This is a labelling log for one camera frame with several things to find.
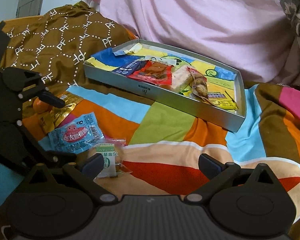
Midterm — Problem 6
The orange mandarin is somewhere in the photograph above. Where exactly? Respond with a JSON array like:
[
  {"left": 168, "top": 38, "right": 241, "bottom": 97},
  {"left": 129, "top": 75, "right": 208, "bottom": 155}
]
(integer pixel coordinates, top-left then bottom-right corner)
[{"left": 32, "top": 98, "right": 52, "bottom": 114}]

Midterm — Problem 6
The gold foil snack packet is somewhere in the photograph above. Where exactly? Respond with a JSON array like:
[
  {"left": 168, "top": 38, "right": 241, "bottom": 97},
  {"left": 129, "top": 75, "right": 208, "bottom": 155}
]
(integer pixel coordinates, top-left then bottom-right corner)
[{"left": 38, "top": 91, "right": 83, "bottom": 134}]

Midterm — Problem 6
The green label biscuit packet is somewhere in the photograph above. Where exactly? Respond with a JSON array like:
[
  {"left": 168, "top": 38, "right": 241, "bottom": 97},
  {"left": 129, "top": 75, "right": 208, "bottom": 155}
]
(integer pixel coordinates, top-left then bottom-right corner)
[{"left": 88, "top": 138, "right": 132, "bottom": 178}]

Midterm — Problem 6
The light blue sausage packet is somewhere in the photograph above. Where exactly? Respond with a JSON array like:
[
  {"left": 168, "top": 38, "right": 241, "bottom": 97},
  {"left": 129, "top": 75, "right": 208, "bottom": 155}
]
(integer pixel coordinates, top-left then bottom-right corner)
[{"left": 48, "top": 112, "right": 104, "bottom": 154}]

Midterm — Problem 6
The yellow snack bar packet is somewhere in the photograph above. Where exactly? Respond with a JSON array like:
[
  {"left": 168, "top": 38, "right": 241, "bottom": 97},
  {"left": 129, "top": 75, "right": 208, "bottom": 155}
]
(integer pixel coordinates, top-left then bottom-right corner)
[{"left": 208, "top": 91, "right": 238, "bottom": 111}]

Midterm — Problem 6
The quail egg snack packet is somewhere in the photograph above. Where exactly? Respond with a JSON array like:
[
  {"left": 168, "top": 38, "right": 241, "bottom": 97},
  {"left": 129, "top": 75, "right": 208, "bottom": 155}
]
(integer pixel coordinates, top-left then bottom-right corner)
[{"left": 187, "top": 66, "right": 212, "bottom": 105}]

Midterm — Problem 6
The rice cracker bar packet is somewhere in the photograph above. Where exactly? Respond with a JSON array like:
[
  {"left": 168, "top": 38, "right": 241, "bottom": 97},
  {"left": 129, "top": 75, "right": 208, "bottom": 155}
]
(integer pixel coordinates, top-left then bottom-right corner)
[{"left": 168, "top": 65, "right": 193, "bottom": 93}]

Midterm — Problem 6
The red spicy snack packet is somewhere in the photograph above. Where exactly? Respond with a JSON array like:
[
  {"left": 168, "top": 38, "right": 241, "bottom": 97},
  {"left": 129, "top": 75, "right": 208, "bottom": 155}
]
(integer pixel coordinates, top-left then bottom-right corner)
[{"left": 128, "top": 60, "right": 172, "bottom": 86}]

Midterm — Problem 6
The cream cartoon-man snack packet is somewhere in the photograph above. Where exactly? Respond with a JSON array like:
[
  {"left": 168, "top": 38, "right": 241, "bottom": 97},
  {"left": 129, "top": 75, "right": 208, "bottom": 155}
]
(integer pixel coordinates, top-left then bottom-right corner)
[{"left": 144, "top": 55, "right": 177, "bottom": 66}]

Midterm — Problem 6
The brown PF patterned pillow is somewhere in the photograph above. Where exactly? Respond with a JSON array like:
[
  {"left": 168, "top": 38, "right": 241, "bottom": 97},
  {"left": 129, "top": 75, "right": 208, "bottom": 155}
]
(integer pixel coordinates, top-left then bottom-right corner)
[{"left": 0, "top": 2, "right": 135, "bottom": 93}]

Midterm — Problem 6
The colourful cartoon bed blanket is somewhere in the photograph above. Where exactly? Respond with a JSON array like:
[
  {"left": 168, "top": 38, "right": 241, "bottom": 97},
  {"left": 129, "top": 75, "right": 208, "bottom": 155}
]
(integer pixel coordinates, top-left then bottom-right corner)
[{"left": 68, "top": 83, "right": 300, "bottom": 239}]

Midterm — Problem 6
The grey shallow box tray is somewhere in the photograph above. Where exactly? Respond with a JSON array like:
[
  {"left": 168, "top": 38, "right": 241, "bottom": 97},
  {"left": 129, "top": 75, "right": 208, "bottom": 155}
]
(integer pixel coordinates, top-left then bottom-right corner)
[{"left": 84, "top": 39, "right": 247, "bottom": 132}]

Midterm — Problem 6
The pink hanging sheet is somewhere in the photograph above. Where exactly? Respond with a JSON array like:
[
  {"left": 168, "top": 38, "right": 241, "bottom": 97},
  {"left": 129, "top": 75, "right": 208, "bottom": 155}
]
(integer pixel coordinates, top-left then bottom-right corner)
[{"left": 88, "top": 0, "right": 300, "bottom": 84}]

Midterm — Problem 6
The wooden bed frame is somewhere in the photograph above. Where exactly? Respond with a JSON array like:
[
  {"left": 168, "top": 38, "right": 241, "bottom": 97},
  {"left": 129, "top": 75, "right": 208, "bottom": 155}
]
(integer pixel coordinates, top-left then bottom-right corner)
[{"left": 2, "top": 15, "right": 42, "bottom": 32}]

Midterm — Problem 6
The grey wall cabinet door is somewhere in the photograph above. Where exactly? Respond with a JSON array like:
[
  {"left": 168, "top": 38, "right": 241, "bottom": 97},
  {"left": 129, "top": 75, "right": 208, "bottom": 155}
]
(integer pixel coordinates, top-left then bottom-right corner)
[{"left": 15, "top": 0, "right": 43, "bottom": 18}]

